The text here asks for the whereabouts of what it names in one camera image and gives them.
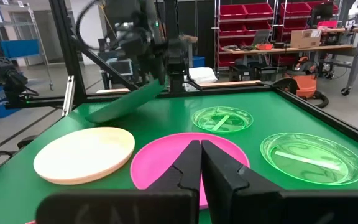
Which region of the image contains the brown cardboard box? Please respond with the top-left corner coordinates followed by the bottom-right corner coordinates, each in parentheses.
top-left (290, 29), bottom-right (323, 49)

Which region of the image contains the cream plastic plate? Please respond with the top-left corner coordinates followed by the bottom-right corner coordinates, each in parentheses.
top-left (32, 126), bottom-right (136, 185)

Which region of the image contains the silver metal bracket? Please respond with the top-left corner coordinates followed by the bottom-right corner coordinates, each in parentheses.
top-left (62, 75), bottom-right (76, 118)

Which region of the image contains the dark green plastic plate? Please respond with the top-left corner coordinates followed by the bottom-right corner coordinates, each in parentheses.
top-left (85, 79), bottom-right (166, 124)

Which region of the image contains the orange shop vacuum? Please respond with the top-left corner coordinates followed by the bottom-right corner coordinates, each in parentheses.
top-left (283, 56), bottom-right (331, 109)

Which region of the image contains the small grey monitor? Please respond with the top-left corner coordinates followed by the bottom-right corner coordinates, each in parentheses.
top-left (107, 58), bottom-right (134, 77)

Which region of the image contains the pink bowl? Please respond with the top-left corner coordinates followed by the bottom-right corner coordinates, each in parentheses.
top-left (129, 132), bottom-right (250, 210)

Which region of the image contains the dark computer monitor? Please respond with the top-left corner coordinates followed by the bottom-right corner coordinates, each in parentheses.
top-left (310, 2), bottom-right (335, 20)

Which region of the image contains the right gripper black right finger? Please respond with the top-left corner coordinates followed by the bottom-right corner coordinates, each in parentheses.
top-left (201, 139), bottom-right (358, 224)

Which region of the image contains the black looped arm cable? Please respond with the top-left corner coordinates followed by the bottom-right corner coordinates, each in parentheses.
top-left (75, 0), bottom-right (106, 51)

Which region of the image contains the grey laptop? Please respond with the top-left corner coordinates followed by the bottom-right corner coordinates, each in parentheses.
top-left (252, 29), bottom-right (272, 45)

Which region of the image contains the black equipment case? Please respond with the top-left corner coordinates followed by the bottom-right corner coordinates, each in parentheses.
top-left (253, 64), bottom-right (280, 82)
top-left (228, 63), bottom-right (252, 83)

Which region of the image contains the black aluminium rig frame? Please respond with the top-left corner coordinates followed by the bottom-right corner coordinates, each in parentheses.
top-left (48, 0), bottom-right (139, 105)

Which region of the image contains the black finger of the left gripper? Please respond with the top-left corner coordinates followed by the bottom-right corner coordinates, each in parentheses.
top-left (150, 57), bottom-right (167, 85)

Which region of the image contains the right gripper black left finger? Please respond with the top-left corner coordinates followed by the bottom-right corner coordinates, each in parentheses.
top-left (35, 139), bottom-right (203, 224)

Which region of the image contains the metal shelf rack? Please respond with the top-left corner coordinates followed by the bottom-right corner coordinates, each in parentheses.
top-left (0, 2), bottom-right (55, 91)

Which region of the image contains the metal rack for bins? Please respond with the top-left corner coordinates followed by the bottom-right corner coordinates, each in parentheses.
top-left (213, 0), bottom-right (343, 68)

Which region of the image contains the black machine assembly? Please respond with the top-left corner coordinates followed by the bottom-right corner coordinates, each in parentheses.
top-left (0, 0), bottom-right (40, 105)

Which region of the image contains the light wooden board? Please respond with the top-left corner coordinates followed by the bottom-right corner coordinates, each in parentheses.
top-left (96, 80), bottom-right (262, 94)

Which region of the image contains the wooden top workbench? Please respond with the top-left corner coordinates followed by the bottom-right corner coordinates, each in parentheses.
top-left (222, 43), bottom-right (357, 75)

